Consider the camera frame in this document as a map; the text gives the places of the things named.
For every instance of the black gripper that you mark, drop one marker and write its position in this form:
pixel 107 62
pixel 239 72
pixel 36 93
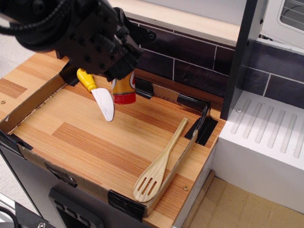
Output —
pixel 101 40

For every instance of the red hot sauce bottle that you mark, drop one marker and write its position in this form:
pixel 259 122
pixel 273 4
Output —
pixel 123 90

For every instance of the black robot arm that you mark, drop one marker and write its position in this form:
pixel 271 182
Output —
pixel 38 25

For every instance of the cardboard fence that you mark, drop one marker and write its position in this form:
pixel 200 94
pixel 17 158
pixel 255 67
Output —
pixel 62 125

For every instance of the wooden shelf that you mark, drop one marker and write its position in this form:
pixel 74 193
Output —
pixel 184 22

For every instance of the wooden slotted spatula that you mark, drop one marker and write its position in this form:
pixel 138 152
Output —
pixel 150 181

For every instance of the black oven control panel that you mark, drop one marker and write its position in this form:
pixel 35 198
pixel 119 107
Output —
pixel 72 214

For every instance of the white appliance with grille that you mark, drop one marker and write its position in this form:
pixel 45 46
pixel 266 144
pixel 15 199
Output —
pixel 284 22

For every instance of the white ridged sink drainboard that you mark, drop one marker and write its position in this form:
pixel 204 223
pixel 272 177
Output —
pixel 261 150

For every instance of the yellow handled toy knife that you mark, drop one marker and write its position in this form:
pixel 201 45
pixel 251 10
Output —
pixel 101 95

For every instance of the dark vertical post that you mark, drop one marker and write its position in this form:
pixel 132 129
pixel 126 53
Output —
pixel 238 57

